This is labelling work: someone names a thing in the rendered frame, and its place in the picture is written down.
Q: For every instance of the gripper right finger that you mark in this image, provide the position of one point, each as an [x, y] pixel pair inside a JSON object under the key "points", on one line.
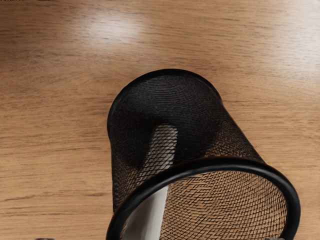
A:
{"points": [[274, 239]]}

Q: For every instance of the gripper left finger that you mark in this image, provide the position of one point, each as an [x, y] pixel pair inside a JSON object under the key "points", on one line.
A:
{"points": [[44, 239]]}

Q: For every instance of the white cylindrical pen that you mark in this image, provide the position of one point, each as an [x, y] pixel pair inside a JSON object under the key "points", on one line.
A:
{"points": [[150, 212]]}

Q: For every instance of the black mesh pen holder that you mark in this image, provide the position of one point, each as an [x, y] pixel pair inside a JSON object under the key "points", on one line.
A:
{"points": [[175, 105]]}

